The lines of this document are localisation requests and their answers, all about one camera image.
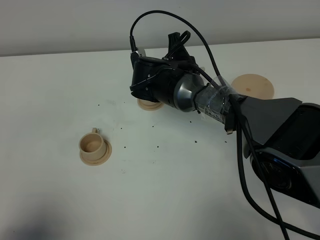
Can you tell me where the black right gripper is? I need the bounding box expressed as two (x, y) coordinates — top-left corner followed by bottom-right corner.
(130, 56), (196, 103)

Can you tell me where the beige round teapot saucer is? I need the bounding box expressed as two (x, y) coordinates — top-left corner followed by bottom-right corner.
(231, 73), (275, 100)

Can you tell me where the beige saucer far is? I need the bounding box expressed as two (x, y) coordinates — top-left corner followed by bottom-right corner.
(137, 99), (164, 111)

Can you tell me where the beige saucer near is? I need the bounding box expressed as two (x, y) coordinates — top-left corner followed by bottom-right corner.
(79, 139), (112, 166)

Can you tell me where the beige teacup near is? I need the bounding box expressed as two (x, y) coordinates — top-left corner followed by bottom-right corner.
(79, 128), (107, 162)

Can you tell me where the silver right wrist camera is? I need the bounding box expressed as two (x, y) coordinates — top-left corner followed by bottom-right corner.
(130, 48), (146, 68)

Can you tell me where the black right camera cable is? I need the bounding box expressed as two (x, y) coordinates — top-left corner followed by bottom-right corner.
(129, 10), (320, 240)

